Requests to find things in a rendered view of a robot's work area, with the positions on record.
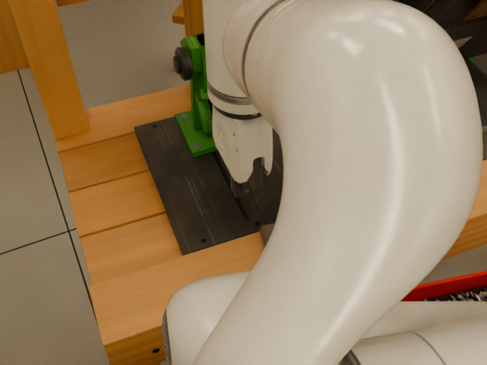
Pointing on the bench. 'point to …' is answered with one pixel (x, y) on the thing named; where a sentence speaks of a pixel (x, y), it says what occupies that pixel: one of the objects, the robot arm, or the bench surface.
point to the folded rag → (266, 232)
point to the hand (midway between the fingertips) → (243, 182)
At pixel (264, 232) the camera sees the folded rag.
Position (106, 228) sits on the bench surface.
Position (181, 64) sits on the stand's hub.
